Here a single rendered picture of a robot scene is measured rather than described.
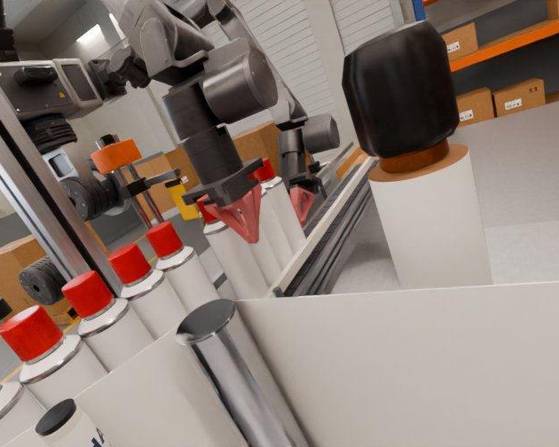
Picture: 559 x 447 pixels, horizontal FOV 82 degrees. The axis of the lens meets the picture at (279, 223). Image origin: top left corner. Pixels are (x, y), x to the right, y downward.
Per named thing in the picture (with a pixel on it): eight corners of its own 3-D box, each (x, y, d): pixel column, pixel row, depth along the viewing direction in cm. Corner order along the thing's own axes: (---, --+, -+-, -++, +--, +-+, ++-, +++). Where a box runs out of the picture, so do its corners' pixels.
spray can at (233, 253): (268, 320, 49) (208, 199, 42) (241, 321, 51) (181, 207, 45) (281, 298, 53) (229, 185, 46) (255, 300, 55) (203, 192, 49)
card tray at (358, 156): (412, 164, 105) (409, 152, 103) (339, 180, 119) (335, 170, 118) (421, 139, 127) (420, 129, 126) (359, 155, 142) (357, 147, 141)
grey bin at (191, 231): (205, 274, 305) (174, 217, 285) (170, 280, 326) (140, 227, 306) (227, 249, 343) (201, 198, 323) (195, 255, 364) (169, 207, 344)
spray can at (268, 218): (290, 280, 57) (244, 174, 50) (268, 280, 60) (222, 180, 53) (303, 263, 60) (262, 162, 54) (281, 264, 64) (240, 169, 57)
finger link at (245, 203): (289, 222, 45) (264, 160, 42) (266, 249, 40) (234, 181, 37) (252, 228, 49) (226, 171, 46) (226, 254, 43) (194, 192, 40)
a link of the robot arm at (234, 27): (229, 32, 91) (202, 3, 82) (243, 17, 89) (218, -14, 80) (295, 141, 74) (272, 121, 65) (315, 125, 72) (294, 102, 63)
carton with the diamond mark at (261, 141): (292, 215, 98) (257, 129, 89) (232, 227, 110) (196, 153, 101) (320, 180, 122) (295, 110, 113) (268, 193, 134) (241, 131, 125)
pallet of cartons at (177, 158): (203, 236, 424) (161, 155, 386) (158, 247, 459) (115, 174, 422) (240, 201, 525) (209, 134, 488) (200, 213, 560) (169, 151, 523)
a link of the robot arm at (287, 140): (285, 140, 73) (272, 129, 68) (313, 131, 69) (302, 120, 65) (287, 168, 71) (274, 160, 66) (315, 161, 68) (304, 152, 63)
